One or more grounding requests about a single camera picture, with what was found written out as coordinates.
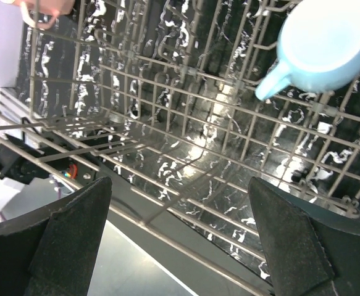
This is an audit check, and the light blue ceramic mug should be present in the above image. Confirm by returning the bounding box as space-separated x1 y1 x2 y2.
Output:
255 0 360 101

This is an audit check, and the grey wire dish rack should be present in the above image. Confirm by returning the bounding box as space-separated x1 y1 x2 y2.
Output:
0 0 360 296

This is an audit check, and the pink ceramic mug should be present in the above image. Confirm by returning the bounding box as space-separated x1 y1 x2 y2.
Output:
1 0 75 30

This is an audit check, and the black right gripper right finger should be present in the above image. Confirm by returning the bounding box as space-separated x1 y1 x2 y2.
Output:
248 177 360 295

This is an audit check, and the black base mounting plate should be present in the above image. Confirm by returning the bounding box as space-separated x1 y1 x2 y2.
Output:
0 132 156 216

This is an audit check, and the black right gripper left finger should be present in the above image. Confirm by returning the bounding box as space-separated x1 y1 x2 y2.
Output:
0 177 112 295

